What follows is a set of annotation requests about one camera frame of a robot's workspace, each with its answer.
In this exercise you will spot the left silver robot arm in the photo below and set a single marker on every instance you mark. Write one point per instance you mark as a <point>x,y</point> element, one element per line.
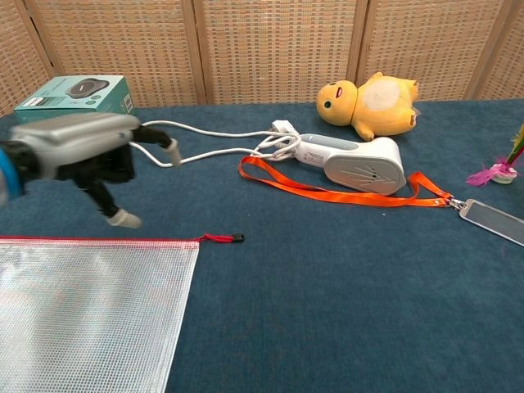
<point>9,176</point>

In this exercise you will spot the clear badge holder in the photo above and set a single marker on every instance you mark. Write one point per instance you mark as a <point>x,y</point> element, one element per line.
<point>491,223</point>

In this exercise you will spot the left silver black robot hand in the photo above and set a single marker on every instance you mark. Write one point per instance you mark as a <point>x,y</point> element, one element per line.
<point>73,135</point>

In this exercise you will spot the blue felt table cover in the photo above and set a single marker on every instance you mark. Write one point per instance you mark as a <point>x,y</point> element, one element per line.
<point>327,286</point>

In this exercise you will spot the transparent mesh zip pouch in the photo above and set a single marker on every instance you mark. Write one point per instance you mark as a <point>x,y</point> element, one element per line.
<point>82,307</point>

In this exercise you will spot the yellow plush duck toy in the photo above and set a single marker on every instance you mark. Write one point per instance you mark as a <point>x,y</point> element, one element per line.
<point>380,106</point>

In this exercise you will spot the colourful feather shuttlecock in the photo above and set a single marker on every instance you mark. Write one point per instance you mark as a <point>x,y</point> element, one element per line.
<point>502,172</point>

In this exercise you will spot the teal speaker product box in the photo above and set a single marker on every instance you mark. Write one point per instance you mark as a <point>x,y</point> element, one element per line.
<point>82,98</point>

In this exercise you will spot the woven folding screen panel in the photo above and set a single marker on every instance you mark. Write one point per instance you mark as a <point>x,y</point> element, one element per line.
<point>278,41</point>
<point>430,41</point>
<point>123,41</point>
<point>511,49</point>
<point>16,61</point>

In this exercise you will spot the white handheld garment steamer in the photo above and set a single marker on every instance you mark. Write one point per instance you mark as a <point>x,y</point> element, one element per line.
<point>360,172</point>

